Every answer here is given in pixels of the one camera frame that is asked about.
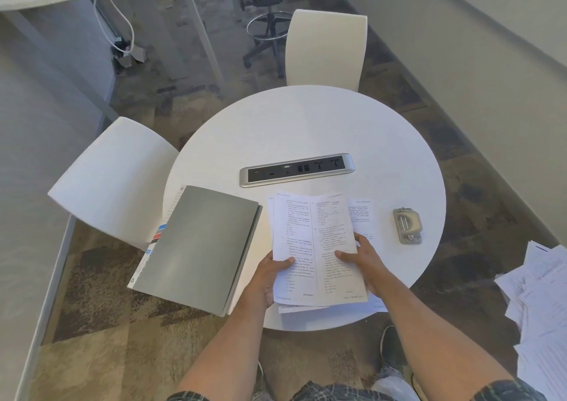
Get person's left hand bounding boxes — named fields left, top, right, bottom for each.
left=240, top=254, right=296, bottom=309

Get papers with coloured tabs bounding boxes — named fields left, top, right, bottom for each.
left=127, top=185, right=188, bottom=291

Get loose printed paper sheets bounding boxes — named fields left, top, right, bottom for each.
left=277, top=198, right=390, bottom=318

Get grey floor power box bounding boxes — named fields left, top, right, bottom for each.
left=111, top=37, right=147, bottom=68

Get white chair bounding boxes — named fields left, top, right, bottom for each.
left=285, top=9, right=369, bottom=93
left=47, top=116, right=180, bottom=252

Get grey document folder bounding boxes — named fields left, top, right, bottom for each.
left=133, top=185, right=263, bottom=317

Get grey metal hole punch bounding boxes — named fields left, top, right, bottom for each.
left=392, top=207, right=423, bottom=245

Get person's right forearm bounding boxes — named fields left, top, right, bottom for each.
left=377, top=283, right=520, bottom=397

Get person's plaid shirt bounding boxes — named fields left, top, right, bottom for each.
left=167, top=378, right=548, bottom=401

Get person's right hand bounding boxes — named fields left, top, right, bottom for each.
left=334, top=232, right=400, bottom=300

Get silver table power outlet panel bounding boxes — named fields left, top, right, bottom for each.
left=239, top=153, right=356, bottom=188

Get printed paper sheets bundle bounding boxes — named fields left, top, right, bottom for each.
left=267, top=192, right=369, bottom=307

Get white cable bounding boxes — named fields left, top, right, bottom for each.
left=92, top=0, right=135, bottom=54

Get person's left forearm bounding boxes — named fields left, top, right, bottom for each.
left=176, top=296, right=267, bottom=401

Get person's dark grey shoe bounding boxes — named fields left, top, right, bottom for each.
left=379, top=325, right=411, bottom=377

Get messy pile of printed papers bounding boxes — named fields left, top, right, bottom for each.
left=493, top=240, right=567, bottom=401

